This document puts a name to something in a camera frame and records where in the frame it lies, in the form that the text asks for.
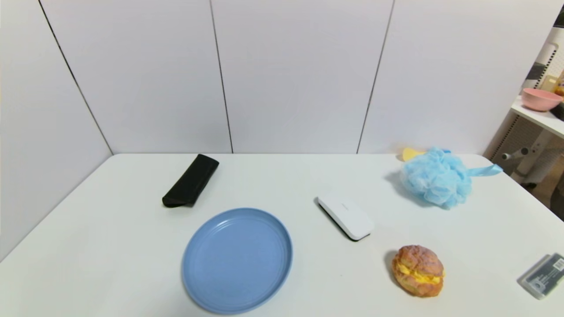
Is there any light blue mesh loofah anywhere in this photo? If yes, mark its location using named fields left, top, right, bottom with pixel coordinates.
left=400, top=147, right=503, bottom=210

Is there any blue round plate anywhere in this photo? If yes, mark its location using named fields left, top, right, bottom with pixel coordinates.
left=182, top=208, right=293, bottom=315

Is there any yellow flat object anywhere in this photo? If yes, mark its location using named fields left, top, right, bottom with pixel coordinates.
left=402, top=147, right=426, bottom=162

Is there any white rectangular case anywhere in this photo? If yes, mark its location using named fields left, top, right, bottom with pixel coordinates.
left=317, top=194, right=375, bottom=241

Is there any black soft pouch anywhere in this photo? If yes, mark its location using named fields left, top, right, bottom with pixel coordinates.
left=162, top=154, right=220, bottom=208

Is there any cream filled bread bun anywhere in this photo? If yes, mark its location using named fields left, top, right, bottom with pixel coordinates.
left=392, top=245, right=445, bottom=298

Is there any white side desk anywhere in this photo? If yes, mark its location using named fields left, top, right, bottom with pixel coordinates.
left=501, top=96, right=564, bottom=185

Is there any pink bowl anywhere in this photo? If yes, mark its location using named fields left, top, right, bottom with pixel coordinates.
left=522, top=87, right=563, bottom=112

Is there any white perforated panel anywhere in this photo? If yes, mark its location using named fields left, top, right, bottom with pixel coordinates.
left=522, top=27, right=564, bottom=90

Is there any clear plastic card box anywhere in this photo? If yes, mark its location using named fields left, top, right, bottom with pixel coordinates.
left=518, top=253, right=564, bottom=300

